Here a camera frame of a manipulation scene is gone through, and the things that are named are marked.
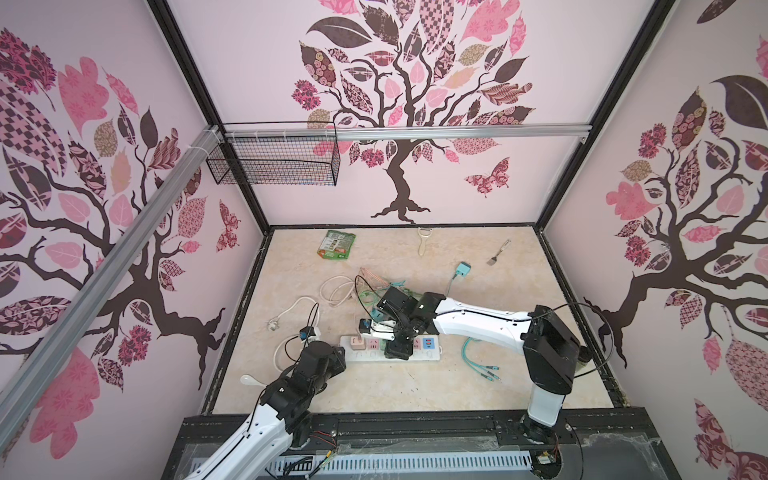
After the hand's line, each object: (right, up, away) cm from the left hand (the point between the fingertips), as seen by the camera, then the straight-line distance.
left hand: (342, 356), depth 84 cm
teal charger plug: (+40, +24, +22) cm, 52 cm away
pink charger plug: (+5, +4, -2) cm, 7 cm away
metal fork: (+53, +27, +26) cm, 65 cm away
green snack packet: (-8, +33, +30) cm, 45 cm away
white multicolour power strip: (+24, +2, +1) cm, 24 cm away
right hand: (+13, +6, -1) cm, 14 cm away
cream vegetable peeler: (+27, +38, +34) cm, 58 cm away
